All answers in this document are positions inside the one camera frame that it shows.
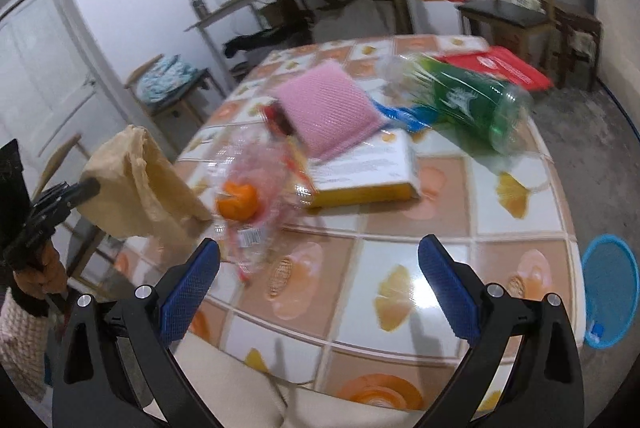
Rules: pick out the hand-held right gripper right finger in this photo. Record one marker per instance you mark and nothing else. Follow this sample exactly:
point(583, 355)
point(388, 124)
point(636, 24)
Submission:
point(447, 288)

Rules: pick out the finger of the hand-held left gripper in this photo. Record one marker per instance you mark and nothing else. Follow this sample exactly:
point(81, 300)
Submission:
point(70, 198)

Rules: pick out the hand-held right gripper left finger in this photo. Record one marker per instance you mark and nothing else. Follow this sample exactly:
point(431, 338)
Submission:
point(190, 288)

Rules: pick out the beige cloth bag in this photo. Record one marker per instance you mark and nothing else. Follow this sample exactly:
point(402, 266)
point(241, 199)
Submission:
point(135, 178)

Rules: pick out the blue plastic basket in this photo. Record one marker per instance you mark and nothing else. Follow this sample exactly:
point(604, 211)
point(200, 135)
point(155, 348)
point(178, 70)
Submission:
point(607, 288)

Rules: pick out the red packet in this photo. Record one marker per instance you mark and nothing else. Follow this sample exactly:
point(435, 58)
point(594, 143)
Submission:
point(515, 70)

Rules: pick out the person's left forearm knit sleeve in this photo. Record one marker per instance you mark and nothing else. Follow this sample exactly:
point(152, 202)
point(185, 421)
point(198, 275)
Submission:
point(22, 343)

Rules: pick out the person's left hand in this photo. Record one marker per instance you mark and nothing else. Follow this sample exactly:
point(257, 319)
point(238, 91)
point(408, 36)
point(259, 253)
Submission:
point(42, 270)

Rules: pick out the light wooden chair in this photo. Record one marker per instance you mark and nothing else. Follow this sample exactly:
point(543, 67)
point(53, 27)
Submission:
point(60, 157)

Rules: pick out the tile patterned tablecloth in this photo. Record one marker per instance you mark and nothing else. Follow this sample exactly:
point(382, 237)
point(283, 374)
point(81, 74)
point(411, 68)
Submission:
point(440, 218)

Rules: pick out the orange tangerine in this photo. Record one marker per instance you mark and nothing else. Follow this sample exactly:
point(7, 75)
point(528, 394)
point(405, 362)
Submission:
point(239, 200)

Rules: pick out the clear plastic bag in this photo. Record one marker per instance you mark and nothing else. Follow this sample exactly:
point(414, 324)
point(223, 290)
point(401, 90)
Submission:
point(272, 208)

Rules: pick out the white door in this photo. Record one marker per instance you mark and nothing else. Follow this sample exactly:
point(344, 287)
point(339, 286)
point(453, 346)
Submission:
point(45, 77)

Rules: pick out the yellow and white box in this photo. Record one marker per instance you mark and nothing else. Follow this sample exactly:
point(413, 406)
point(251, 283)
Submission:
point(365, 170)

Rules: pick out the blue patterned cloth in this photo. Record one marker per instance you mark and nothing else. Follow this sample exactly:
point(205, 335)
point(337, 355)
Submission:
point(165, 77)

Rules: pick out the wooden chair with blue cloth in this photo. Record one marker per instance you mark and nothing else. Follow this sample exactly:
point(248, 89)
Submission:
point(195, 95)

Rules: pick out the blue wrapper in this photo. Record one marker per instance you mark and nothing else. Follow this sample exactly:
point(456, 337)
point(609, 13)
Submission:
point(400, 115)

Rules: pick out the green plastic bottle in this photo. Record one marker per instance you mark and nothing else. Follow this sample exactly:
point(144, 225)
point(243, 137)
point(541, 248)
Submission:
point(465, 102)

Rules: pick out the red snack wrapper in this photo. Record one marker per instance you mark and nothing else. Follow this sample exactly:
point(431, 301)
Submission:
point(280, 120)

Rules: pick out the pink sponge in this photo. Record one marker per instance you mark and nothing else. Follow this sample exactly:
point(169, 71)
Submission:
point(325, 107)

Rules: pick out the thermos bottle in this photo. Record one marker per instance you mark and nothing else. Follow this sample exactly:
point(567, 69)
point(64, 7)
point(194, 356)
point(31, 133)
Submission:
point(199, 5)

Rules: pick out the black clothing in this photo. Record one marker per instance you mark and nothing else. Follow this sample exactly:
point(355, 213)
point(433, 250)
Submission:
point(260, 40)

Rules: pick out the cardboard box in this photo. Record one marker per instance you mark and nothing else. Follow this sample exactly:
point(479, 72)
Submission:
point(277, 12)

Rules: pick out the white sack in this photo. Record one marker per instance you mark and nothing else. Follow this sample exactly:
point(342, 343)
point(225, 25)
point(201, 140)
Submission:
point(355, 25)

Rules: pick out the wooden chair with dark seat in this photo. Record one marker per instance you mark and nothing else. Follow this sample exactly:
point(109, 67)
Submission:
point(505, 15)

